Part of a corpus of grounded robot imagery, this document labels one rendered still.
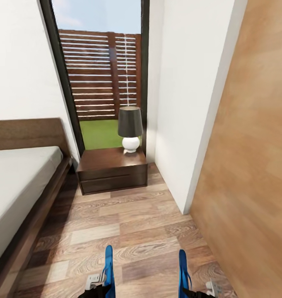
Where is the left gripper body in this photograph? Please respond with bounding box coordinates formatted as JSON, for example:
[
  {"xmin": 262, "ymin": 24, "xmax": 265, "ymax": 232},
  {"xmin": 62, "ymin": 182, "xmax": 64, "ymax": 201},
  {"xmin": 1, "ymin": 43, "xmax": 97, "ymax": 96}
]
[{"xmin": 80, "ymin": 285, "xmax": 106, "ymax": 298}]

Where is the sandal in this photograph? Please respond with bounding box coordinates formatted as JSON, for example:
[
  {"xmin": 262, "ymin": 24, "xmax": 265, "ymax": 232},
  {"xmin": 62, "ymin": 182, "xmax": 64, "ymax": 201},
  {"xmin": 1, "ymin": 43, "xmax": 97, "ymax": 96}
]
[
  {"xmin": 103, "ymin": 245, "xmax": 116, "ymax": 298},
  {"xmin": 178, "ymin": 250, "xmax": 191, "ymax": 298}
]

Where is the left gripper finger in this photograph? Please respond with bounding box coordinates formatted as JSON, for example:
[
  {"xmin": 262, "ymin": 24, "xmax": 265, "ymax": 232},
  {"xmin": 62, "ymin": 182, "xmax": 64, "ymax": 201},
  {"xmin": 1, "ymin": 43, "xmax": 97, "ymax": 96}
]
[{"xmin": 105, "ymin": 284, "xmax": 112, "ymax": 294}]

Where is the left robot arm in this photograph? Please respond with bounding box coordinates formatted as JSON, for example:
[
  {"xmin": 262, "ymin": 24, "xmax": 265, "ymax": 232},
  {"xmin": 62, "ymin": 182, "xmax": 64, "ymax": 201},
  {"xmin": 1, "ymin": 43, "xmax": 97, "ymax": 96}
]
[{"xmin": 78, "ymin": 273, "xmax": 112, "ymax": 298}]

